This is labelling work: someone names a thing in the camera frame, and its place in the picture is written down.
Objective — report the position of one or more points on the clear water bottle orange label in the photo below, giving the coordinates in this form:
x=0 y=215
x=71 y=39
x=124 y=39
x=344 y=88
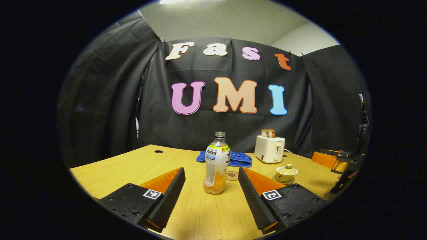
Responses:
x=217 y=166

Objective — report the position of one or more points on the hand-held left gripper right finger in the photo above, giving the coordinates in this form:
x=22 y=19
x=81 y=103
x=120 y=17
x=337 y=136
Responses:
x=255 y=200

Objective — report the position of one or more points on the white toaster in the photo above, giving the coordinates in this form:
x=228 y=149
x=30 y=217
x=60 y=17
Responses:
x=268 y=150

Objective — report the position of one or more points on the cream saucer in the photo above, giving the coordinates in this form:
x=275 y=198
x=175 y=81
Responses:
x=278 y=181

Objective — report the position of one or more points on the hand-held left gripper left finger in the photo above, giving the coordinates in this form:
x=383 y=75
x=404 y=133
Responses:
x=170 y=196

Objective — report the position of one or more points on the bread slice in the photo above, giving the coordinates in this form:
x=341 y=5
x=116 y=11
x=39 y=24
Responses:
x=264 y=133
x=272 y=133

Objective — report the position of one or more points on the blue towel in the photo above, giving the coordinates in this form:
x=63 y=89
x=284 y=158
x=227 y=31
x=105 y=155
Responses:
x=240 y=159

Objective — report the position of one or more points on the round cork coaster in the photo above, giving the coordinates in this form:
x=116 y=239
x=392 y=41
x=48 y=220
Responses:
x=232 y=175

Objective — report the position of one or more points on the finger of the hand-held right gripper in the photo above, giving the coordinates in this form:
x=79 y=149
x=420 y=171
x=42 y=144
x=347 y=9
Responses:
x=340 y=166
x=325 y=159

